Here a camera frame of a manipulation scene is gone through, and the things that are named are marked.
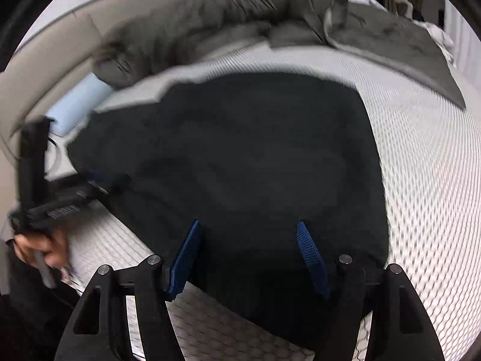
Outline black pants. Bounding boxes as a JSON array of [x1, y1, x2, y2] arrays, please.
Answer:
[[67, 72, 388, 349]]

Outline person's left hand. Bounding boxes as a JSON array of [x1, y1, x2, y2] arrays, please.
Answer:
[[14, 228, 69, 269]]

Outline light blue pillow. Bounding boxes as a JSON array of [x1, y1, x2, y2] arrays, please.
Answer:
[[46, 73, 114, 137]]

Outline beige padded headboard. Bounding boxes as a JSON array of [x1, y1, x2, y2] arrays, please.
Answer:
[[0, 0, 181, 204]]

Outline white mesh mattress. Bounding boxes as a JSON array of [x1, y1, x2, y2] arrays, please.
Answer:
[[68, 45, 480, 360]]

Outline grey green duvet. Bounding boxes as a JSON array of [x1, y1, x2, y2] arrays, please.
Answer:
[[92, 0, 466, 108]]

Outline white sheer curtain right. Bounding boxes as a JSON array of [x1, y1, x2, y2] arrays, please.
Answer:
[[444, 0, 481, 91]]

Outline white desk lamp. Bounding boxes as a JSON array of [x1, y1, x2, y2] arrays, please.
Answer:
[[395, 0, 413, 20]]

